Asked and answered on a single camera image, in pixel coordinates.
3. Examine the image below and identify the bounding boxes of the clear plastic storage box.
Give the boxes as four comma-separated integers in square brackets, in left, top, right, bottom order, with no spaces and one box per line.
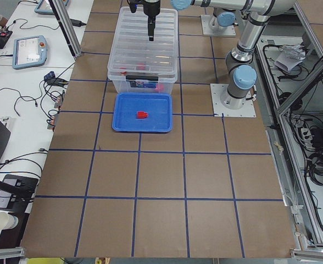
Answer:
[107,7,179,94]

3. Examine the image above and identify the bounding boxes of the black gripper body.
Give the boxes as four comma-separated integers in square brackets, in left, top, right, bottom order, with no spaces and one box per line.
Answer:
[143,0,160,17]

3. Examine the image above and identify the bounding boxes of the blue plastic tray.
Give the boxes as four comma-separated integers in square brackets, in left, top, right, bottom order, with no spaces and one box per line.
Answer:
[112,92,173,133]

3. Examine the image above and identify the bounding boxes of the red blocks inside box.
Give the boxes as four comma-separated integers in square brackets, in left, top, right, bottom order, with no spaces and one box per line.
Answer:
[120,63,164,92]

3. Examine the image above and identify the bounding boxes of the white paper cup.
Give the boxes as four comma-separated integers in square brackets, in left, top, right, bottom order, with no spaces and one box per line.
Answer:
[0,212,19,230]

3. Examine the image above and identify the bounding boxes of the near blue teach pendant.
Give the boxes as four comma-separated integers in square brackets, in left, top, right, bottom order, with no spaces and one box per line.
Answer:
[12,35,48,70]

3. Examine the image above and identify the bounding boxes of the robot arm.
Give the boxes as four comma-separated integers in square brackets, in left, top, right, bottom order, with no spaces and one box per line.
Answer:
[170,0,295,110]
[211,8,236,30]

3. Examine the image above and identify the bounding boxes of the black power adapter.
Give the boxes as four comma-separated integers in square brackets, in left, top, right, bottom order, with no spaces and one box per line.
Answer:
[70,19,87,27]

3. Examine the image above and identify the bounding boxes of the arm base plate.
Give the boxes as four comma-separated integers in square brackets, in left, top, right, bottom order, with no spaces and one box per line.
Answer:
[210,84,256,118]
[201,15,236,37]

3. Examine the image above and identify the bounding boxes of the red block on tray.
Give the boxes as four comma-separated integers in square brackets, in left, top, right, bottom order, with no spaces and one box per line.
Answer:
[136,111,148,119]

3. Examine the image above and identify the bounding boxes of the clear plastic box lid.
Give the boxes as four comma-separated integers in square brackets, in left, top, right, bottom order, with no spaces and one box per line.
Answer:
[107,7,179,79]

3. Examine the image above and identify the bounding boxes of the far blue teach pendant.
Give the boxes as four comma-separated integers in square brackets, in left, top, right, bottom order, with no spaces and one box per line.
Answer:
[34,0,54,15]

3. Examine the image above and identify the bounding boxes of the blue teach pendant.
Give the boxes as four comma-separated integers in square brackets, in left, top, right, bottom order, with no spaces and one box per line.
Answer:
[12,35,48,70]
[34,0,54,15]

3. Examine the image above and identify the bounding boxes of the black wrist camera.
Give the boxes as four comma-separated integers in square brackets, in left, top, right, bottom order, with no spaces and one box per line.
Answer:
[127,0,143,13]

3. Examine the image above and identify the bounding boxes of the aluminium frame post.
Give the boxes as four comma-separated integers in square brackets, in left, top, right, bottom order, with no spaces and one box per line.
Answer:
[49,0,82,58]

